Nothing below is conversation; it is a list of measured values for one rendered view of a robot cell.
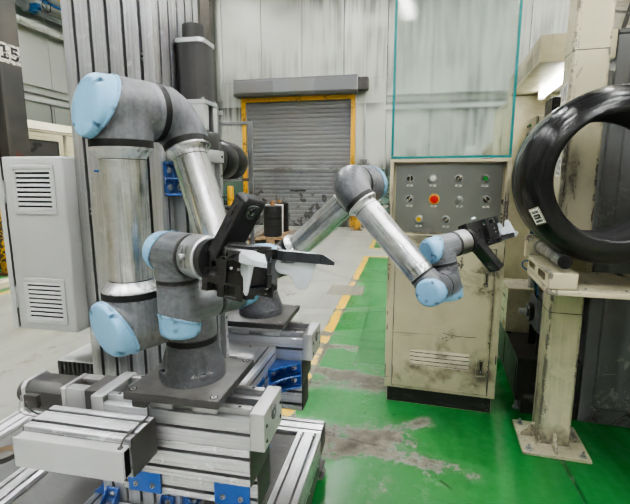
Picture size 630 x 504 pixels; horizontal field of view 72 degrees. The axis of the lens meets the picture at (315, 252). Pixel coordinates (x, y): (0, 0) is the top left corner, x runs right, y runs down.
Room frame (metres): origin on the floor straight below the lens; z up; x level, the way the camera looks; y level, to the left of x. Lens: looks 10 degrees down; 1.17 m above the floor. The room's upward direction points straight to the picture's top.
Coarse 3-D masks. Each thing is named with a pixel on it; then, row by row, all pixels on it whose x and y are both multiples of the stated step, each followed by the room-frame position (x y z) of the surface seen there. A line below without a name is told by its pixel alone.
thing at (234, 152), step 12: (228, 144) 5.24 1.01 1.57; (252, 144) 5.89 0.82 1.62; (228, 156) 5.14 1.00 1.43; (240, 156) 5.54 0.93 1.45; (252, 156) 5.88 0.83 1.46; (228, 168) 5.14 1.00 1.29; (240, 168) 5.55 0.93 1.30; (252, 168) 5.86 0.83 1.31; (228, 180) 5.33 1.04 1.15; (240, 180) 5.81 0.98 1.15; (252, 180) 5.85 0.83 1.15; (252, 192) 5.85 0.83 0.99; (252, 240) 5.85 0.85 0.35
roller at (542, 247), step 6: (540, 246) 1.69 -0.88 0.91; (546, 246) 1.63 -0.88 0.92; (540, 252) 1.67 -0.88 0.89; (546, 252) 1.58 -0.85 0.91; (552, 252) 1.52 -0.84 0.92; (558, 252) 1.49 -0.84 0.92; (552, 258) 1.49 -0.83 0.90; (558, 258) 1.43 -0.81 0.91; (564, 258) 1.42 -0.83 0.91; (570, 258) 1.41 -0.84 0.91; (558, 264) 1.42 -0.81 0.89; (564, 264) 1.42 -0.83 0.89; (570, 264) 1.41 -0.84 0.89
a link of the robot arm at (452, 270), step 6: (444, 264) 1.22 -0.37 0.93; (450, 264) 1.22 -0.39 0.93; (456, 264) 1.23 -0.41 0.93; (438, 270) 1.23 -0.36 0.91; (444, 270) 1.22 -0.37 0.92; (450, 270) 1.22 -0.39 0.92; (456, 270) 1.22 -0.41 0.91; (450, 276) 1.18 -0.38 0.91; (456, 276) 1.21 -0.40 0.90; (456, 282) 1.19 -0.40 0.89; (456, 288) 1.19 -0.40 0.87; (462, 288) 1.22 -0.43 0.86; (456, 294) 1.20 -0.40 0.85; (462, 294) 1.22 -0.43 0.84; (450, 300) 1.21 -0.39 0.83
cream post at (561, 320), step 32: (576, 0) 1.78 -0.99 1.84; (608, 0) 1.73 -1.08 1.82; (576, 32) 1.76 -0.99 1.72; (608, 32) 1.73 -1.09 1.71; (576, 64) 1.75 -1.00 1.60; (608, 64) 1.73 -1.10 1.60; (576, 96) 1.75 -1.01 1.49; (576, 160) 1.74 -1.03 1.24; (576, 192) 1.74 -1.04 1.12; (576, 224) 1.74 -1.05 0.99; (544, 320) 1.81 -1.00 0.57; (576, 320) 1.73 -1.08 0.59; (544, 352) 1.77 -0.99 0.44; (576, 352) 1.73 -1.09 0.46; (544, 384) 1.75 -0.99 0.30; (544, 416) 1.75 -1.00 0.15
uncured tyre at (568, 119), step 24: (600, 96) 1.41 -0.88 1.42; (624, 96) 1.38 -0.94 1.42; (552, 120) 1.46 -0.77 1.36; (576, 120) 1.41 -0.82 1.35; (600, 120) 1.64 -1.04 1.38; (624, 120) 1.61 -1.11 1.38; (528, 144) 1.51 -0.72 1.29; (552, 144) 1.43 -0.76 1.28; (528, 168) 1.47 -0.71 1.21; (552, 168) 1.42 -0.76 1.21; (528, 192) 1.47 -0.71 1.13; (552, 192) 1.42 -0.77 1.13; (528, 216) 1.49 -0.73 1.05; (552, 216) 1.42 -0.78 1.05; (552, 240) 1.45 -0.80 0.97; (576, 240) 1.40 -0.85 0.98; (600, 240) 1.38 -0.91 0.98; (624, 240) 1.37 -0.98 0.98
